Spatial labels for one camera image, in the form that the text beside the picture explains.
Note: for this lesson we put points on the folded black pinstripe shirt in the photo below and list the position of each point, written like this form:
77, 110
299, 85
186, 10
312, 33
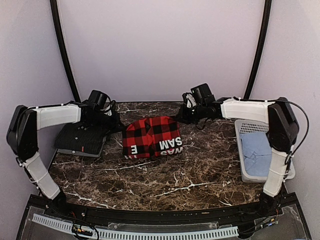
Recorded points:
81, 133

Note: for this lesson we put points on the right black frame post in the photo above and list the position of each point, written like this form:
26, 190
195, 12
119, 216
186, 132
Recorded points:
259, 48

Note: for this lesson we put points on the folded grey shirt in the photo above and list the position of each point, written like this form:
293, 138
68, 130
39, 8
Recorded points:
78, 148

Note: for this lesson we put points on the left black frame post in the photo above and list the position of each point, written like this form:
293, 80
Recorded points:
63, 50

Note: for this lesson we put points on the black curved front rail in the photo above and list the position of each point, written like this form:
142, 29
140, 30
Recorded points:
102, 216

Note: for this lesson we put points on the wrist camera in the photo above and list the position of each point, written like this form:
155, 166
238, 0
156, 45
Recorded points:
189, 100
109, 109

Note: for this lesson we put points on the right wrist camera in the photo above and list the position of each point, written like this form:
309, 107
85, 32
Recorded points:
189, 100

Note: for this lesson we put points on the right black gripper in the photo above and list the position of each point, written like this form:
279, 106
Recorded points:
182, 116

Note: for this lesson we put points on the white slotted cable duct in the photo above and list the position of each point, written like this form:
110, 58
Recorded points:
121, 231

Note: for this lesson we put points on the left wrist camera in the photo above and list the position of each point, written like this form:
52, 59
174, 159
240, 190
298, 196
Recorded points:
109, 109

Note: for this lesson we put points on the white plastic laundry basket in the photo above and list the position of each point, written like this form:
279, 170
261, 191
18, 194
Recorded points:
243, 126

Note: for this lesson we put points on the light blue folded shirt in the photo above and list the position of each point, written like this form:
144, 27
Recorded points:
257, 153

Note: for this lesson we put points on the red black plaid shirt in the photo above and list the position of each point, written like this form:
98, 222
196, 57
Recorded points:
151, 137

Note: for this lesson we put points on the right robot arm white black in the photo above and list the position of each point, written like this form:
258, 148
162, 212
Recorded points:
283, 126

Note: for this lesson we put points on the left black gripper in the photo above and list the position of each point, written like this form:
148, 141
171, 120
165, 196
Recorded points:
116, 126

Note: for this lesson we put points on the black frame post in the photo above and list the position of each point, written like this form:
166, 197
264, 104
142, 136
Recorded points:
259, 48
63, 50

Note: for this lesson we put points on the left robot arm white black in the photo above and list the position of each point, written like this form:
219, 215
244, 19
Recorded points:
22, 134

